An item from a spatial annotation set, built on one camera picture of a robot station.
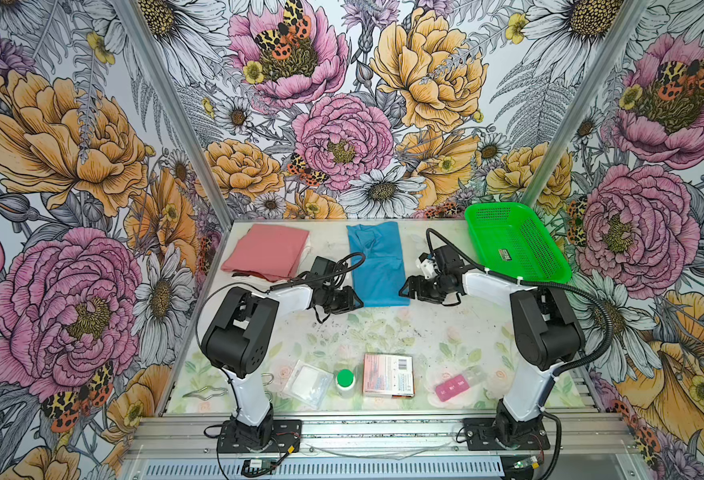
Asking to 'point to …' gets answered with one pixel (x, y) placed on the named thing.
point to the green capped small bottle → (345, 383)
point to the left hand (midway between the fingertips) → (358, 312)
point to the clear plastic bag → (308, 384)
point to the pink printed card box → (388, 376)
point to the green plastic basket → (511, 240)
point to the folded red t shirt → (271, 251)
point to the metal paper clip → (191, 394)
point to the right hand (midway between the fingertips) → (411, 300)
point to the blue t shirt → (379, 278)
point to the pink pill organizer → (451, 388)
